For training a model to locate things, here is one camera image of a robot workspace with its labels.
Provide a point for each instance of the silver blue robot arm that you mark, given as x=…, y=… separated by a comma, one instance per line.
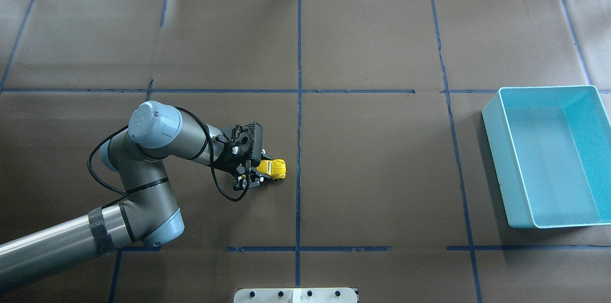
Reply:
x=146, y=210

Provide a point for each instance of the yellow beetle toy car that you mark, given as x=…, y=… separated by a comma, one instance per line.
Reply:
x=274, y=169

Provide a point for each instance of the turquoise plastic bin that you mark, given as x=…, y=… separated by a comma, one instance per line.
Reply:
x=551, y=146

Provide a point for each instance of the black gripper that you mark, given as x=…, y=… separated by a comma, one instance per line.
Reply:
x=232, y=166

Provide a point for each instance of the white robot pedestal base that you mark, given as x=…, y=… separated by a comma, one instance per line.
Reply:
x=297, y=295

